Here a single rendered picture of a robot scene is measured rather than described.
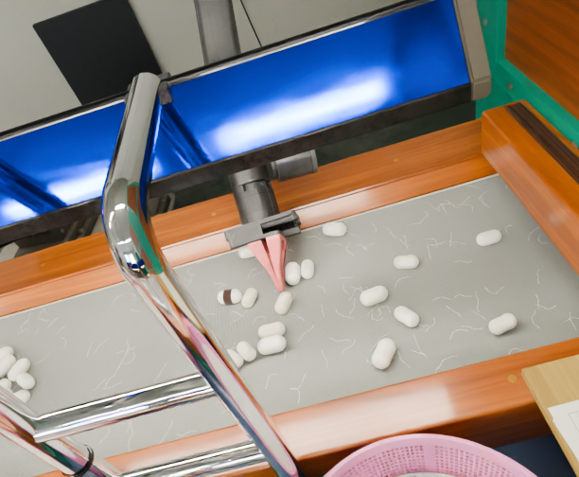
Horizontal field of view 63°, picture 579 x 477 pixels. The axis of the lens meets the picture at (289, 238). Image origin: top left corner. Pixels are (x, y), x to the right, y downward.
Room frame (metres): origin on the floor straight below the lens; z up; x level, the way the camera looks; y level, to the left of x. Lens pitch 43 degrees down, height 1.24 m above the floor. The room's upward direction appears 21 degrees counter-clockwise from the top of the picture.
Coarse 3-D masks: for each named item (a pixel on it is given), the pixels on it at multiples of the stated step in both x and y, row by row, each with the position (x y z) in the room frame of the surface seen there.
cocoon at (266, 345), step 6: (270, 336) 0.37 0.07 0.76; (276, 336) 0.37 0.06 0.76; (282, 336) 0.37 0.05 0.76; (258, 342) 0.37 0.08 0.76; (264, 342) 0.36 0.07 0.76; (270, 342) 0.36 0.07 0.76; (276, 342) 0.36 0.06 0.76; (282, 342) 0.36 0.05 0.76; (258, 348) 0.36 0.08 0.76; (264, 348) 0.36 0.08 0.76; (270, 348) 0.35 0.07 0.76; (276, 348) 0.35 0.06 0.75; (282, 348) 0.35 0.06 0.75; (264, 354) 0.36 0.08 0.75
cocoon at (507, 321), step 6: (498, 318) 0.28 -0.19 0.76; (504, 318) 0.28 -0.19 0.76; (510, 318) 0.28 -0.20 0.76; (516, 318) 0.28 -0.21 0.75; (492, 324) 0.28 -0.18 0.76; (498, 324) 0.28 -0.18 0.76; (504, 324) 0.27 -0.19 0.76; (510, 324) 0.27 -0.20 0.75; (516, 324) 0.27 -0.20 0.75; (492, 330) 0.27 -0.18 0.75; (498, 330) 0.27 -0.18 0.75; (504, 330) 0.27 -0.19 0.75
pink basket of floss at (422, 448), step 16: (368, 448) 0.19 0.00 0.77; (384, 448) 0.19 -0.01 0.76; (400, 448) 0.19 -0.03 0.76; (416, 448) 0.18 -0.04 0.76; (432, 448) 0.18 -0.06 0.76; (448, 448) 0.17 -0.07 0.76; (464, 448) 0.17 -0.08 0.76; (480, 448) 0.16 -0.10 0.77; (352, 464) 0.19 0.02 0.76; (368, 464) 0.19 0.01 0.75; (384, 464) 0.18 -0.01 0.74; (400, 464) 0.18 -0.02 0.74; (416, 464) 0.18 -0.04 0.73; (432, 464) 0.17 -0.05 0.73; (448, 464) 0.17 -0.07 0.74; (464, 464) 0.16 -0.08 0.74; (480, 464) 0.15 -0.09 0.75; (496, 464) 0.14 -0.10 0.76; (512, 464) 0.14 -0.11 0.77
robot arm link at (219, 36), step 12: (204, 0) 0.76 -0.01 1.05; (216, 0) 0.76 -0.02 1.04; (228, 0) 0.76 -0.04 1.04; (204, 12) 0.75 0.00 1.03; (216, 12) 0.74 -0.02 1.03; (228, 12) 0.74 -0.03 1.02; (204, 24) 0.73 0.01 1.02; (216, 24) 0.73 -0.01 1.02; (228, 24) 0.73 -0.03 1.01; (204, 36) 0.72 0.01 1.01; (216, 36) 0.72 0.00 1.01; (228, 36) 0.71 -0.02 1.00; (204, 48) 0.71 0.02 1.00; (216, 48) 0.70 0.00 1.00; (228, 48) 0.70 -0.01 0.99; (204, 60) 0.71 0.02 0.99; (216, 60) 0.69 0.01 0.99
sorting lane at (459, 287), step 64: (448, 192) 0.52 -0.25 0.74; (512, 192) 0.47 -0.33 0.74; (320, 256) 0.49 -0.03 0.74; (384, 256) 0.44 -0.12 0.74; (448, 256) 0.40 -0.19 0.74; (512, 256) 0.37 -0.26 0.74; (0, 320) 0.61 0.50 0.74; (64, 320) 0.56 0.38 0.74; (128, 320) 0.51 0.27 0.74; (256, 320) 0.42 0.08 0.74; (320, 320) 0.38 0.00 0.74; (384, 320) 0.35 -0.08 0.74; (448, 320) 0.31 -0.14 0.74; (576, 320) 0.26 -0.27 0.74; (64, 384) 0.43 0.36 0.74; (128, 384) 0.39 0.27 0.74; (256, 384) 0.32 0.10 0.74; (320, 384) 0.29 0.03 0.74; (384, 384) 0.27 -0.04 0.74; (0, 448) 0.37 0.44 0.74; (128, 448) 0.30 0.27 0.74
